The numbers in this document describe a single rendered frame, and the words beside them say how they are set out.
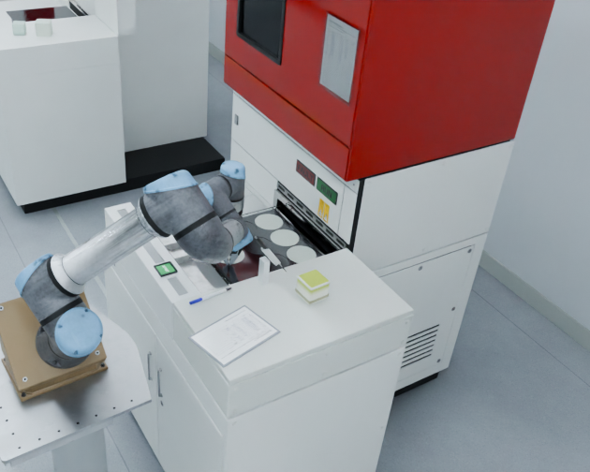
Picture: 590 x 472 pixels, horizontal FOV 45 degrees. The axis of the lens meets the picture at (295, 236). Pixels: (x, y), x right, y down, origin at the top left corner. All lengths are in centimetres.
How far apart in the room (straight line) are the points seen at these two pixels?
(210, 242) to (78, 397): 63
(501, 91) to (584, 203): 120
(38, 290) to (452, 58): 135
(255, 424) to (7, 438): 64
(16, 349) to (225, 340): 55
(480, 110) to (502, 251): 163
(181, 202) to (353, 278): 76
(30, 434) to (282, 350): 68
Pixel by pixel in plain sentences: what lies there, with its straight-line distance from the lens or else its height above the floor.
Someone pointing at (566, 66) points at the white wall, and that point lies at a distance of 352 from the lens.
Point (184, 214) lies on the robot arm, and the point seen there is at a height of 140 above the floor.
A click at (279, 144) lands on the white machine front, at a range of 260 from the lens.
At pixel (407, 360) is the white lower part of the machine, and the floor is 24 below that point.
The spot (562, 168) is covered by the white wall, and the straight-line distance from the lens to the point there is 361.
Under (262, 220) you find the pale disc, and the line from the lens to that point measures 257.
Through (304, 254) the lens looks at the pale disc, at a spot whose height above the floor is 90.
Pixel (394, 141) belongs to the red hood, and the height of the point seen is 133.
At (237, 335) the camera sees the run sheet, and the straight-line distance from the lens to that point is 199.
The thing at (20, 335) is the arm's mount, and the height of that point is 96.
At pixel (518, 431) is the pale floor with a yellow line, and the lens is 329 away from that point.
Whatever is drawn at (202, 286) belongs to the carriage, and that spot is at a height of 88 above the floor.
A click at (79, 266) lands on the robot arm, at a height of 123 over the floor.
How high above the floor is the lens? 233
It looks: 35 degrees down
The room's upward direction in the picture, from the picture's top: 6 degrees clockwise
